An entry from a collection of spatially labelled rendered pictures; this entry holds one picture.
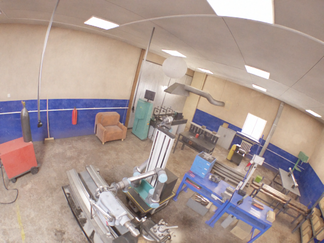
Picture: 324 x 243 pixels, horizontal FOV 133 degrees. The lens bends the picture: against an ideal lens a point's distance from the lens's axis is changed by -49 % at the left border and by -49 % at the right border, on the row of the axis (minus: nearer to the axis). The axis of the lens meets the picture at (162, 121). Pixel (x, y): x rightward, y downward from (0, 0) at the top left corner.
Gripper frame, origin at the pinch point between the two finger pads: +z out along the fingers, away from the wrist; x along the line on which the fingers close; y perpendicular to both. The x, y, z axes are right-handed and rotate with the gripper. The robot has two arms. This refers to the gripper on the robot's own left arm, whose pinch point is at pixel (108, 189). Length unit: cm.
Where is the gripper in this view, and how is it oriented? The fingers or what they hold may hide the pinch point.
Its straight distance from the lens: 191.2
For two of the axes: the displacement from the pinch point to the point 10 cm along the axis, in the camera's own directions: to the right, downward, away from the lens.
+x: 7.2, 4.0, -5.7
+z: -6.5, 0.7, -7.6
